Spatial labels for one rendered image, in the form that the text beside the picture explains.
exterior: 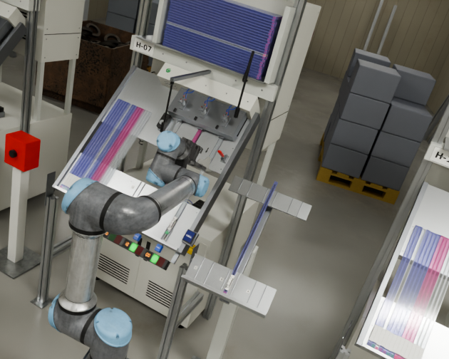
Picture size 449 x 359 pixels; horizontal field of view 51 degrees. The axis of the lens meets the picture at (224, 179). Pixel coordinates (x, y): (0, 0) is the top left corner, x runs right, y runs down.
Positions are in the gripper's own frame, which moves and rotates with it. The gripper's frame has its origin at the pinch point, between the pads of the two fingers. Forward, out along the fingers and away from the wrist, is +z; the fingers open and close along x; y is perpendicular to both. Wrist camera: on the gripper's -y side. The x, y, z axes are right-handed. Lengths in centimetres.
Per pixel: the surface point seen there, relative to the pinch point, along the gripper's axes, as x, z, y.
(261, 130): -12.5, 24.9, 29.1
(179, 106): 23.0, 9.1, 22.5
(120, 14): 340, 359, 172
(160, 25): 47, 4, 53
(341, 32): 143, 785, 437
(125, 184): 29.1, 6.6, -19.4
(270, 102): -12.6, 18.1, 41.0
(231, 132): -4.9, 9.6, 20.7
